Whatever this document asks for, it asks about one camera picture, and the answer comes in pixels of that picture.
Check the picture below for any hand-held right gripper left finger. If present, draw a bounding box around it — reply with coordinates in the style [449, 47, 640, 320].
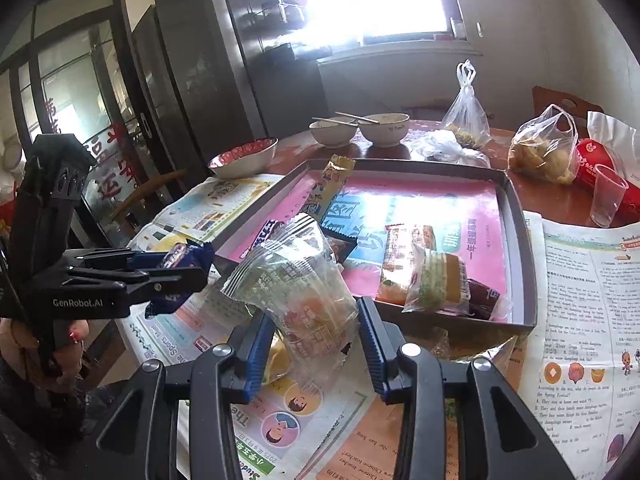
[95, 312, 277, 480]

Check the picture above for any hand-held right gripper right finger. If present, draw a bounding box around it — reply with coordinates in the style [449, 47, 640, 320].
[355, 296, 576, 480]

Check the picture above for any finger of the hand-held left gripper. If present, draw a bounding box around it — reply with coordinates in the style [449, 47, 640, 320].
[122, 266, 210, 307]
[77, 249, 168, 273]

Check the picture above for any blue snack packet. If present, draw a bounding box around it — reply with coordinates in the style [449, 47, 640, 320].
[145, 240, 216, 318]

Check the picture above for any clear cake packet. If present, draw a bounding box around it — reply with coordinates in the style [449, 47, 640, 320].
[220, 212, 361, 386]

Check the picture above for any orange cake packet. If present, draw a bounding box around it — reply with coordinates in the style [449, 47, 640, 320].
[376, 224, 438, 306]

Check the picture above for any green edged cake packet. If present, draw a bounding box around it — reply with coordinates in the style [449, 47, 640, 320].
[402, 242, 472, 313]

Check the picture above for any dark cardboard box tray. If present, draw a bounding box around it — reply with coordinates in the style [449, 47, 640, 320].
[212, 158, 540, 346]

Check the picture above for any plastic bag of fried snacks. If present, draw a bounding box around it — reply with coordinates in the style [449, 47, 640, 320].
[507, 104, 580, 185]

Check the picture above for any person's left hand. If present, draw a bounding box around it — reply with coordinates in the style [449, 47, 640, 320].
[0, 316, 93, 392]

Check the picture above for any curved wooden chair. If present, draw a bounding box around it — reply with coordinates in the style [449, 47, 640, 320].
[110, 169, 187, 226]

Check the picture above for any newspaper with colourful pictures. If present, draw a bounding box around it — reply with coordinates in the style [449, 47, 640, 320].
[127, 174, 286, 256]

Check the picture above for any newspaper with orange panel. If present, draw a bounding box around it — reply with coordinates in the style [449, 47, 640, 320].
[117, 280, 526, 480]

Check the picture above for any dark blue lettered packet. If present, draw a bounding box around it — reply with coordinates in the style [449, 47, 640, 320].
[250, 219, 293, 250]

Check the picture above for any dark brown snack packet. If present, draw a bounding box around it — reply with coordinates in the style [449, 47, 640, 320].
[465, 279, 501, 321]

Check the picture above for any red patterned bowl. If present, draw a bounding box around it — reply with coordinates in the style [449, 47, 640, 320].
[207, 137, 279, 180]

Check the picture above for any yellow snack bar packet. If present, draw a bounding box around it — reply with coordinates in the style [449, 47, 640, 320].
[300, 155, 356, 221]

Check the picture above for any glass door with red characters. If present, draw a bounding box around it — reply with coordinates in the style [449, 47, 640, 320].
[0, 0, 153, 246]

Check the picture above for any flat clear plastic bag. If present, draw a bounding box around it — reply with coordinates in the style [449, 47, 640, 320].
[410, 129, 492, 168]

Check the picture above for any white ceramic bowl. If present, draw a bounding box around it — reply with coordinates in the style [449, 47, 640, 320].
[357, 112, 411, 148]
[309, 116, 360, 148]

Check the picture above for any dark tall cabinet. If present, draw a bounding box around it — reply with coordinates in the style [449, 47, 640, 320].
[132, 0, 331, 181]

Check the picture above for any tall clear plastic bag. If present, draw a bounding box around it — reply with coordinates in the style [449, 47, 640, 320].
[442, 60, 492, 150]

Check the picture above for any clear plastic cup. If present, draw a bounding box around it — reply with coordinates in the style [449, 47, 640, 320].
[589, 163, 630, 228]

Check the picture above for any red package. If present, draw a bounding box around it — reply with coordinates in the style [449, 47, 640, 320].
[572, 138, 640, 223]

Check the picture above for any brown wooden chair back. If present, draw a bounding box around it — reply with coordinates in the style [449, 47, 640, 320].
[531, 86, 592, 128]

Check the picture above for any bright window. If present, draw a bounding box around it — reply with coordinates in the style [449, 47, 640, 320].
[295, 0, 468, 56]

